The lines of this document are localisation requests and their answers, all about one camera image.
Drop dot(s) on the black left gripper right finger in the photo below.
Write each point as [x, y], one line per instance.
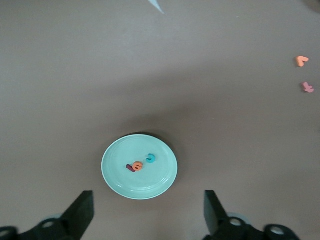
[220, 225]

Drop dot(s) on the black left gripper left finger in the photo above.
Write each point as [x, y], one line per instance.
[77, 217]

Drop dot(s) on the red bar-shaped letter l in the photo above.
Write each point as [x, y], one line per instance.
[129, 168]

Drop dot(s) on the orange letter e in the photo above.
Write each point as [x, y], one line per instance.
[137, 167]

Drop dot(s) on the teal letter c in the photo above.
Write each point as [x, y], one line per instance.
[152, 160]

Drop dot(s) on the pale green plate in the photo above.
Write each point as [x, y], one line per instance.
[150, 185]

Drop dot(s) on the pink letter t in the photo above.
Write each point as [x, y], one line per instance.
[307, 87]

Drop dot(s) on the orange letter v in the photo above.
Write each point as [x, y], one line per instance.
[300, 61]

